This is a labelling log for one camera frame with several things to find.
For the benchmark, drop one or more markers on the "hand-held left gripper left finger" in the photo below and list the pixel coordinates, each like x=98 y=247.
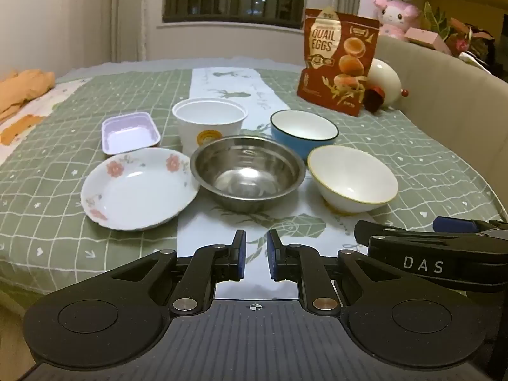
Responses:
x=240 y=254

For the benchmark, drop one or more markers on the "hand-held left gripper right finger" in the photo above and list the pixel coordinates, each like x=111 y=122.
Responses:
x=274 y=256

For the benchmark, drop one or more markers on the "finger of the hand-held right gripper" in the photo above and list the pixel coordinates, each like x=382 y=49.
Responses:
x=381 y=232
x=452 y=224

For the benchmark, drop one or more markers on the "white bowl with yellow rim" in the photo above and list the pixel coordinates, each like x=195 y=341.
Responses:
x=351 y=178

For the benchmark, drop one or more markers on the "stainless steel bowl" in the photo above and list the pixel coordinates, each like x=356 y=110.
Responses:
x=246 y=178

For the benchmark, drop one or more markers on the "white floral plate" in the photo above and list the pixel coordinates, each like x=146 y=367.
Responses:
x=135 y=194

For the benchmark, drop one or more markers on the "blue ceramic bowl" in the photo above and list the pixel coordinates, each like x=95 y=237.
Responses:
x=303 y=127

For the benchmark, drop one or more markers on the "red rectangular foil tray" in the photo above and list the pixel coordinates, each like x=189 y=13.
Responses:
x=129 y=135

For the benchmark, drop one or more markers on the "green checked bedsheet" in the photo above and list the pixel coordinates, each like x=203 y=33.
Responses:
x=416 y=158

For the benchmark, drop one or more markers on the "beige padded headboard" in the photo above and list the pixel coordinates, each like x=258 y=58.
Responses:
x=444 y=99

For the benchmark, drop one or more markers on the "dark red round object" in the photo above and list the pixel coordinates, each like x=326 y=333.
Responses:
x=374 y=100

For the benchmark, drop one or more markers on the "white deer print runner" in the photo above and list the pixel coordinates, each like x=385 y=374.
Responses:
x=230 y=83

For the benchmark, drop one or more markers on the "pink box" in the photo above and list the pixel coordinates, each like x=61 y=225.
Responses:
x=426 y=39

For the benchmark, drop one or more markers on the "leafy potted plant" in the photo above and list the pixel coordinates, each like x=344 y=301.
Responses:
x=464 y=33

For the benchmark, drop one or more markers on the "pink plush toy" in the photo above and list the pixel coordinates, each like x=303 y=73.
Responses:
x=397 y=16

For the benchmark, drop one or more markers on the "white cartoon bear sheet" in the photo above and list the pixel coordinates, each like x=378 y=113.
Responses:
x=43 y=111

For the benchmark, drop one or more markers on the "orange cloth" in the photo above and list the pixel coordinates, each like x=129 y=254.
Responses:
x=24 y=87

